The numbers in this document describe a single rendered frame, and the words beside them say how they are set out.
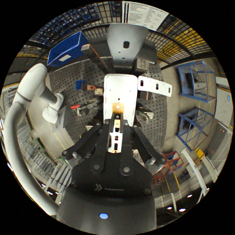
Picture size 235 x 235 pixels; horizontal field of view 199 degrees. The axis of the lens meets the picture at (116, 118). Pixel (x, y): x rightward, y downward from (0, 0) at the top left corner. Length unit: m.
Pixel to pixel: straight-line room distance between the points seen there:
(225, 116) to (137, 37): 7.82
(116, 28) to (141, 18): 0.31
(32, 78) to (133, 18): 0.58
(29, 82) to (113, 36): 0.39
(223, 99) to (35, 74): 8.03
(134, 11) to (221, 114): 7.81
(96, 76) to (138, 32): 0.70
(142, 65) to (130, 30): 0.28
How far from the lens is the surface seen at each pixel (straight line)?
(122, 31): 0.24
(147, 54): 0.55
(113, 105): 0.21
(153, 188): 7.84
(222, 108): 7.79
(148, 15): 0.51
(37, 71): 0.44
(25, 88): 0.43
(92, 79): 0.83
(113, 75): 0.47
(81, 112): 0.32
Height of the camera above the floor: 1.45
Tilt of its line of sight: 67 degrees down
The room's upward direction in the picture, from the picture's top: 172 degrees counter-clockwise
